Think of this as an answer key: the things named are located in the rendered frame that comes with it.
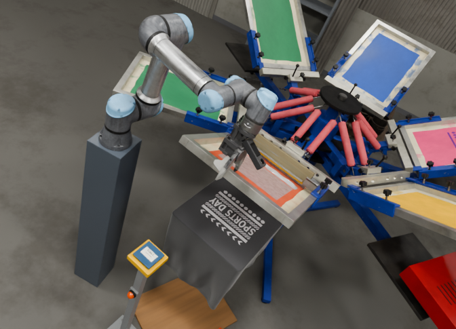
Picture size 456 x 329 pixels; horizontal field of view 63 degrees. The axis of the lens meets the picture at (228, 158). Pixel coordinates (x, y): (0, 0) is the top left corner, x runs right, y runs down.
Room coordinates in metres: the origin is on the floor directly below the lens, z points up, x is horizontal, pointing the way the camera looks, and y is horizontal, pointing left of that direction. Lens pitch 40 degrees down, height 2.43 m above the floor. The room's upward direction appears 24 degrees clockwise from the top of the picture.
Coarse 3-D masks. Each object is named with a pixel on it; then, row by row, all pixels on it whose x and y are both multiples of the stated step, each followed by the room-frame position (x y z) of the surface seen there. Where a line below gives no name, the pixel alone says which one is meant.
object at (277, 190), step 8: (248, 176) 1.28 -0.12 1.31; (256, 176) 1.34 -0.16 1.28; (264, 176) 1.40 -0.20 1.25; (272, 176) 1.47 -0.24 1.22; (256, 184) 1.25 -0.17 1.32; (264, 184) 1.30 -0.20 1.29; (272, 184) 1.36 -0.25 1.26; (280, 184) 1.43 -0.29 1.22; (296, 184) 1.57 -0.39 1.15; (264, 192) 1.21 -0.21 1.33; (272, 192) 1.26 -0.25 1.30; (280, 192) 1.32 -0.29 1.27; (288, 192) 1.38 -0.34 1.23; (296, 192) 1.45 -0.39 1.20; (272, 200) 1.18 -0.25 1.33; (280, 200) 1.23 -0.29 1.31; (288, 200) 1.28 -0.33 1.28
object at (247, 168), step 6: (216, 156) 1.30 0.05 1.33; (222, 156) 1.34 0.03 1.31; (228, 156) 1.38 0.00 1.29; (246, 156) 1.54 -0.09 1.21; (246, 162) 1.45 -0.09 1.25; (240, 168) 1.32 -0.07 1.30; (246, 168) 1.37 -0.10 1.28; (252, 168) 1.42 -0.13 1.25; (264, 168) 1.51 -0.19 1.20; (240, 174) 1.25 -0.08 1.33; (246, 174) 1.29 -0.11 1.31
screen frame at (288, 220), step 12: (228, 132) 1.64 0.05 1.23; (192, 144) 1.20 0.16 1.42; (204, 156) 1.17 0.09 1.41; (228, 180) 1.12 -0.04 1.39; (240, 180) 1.11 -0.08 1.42; (252, 192) 1.09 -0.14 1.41; (264, 204) 1.06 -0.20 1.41; (276, 204) 1.08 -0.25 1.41; (300, 204) 1.23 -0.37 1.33; (276, 216) 1.03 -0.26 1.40; (288, 216) 1.04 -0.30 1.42; (300, 216) 1.16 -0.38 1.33; (288, 228) 1.01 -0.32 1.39
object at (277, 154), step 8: (256, 136) 1.71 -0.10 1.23; (256, 144) 1.69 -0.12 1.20; (264, 144) 1.69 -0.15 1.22; (272, 144) 1.68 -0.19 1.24; (272, 152) 1.66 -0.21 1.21; (280, 152) 1.66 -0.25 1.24; (280, 160) 1.64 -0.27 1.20; (288, 160) 1.63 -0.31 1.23; (296, 160) 1.64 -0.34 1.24; (288, 168) 1.61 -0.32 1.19; (296, 168) 1.61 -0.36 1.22; (304, 168) 1.61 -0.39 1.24; (304, 176) 1.58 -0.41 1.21; (312, 176) 1.58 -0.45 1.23
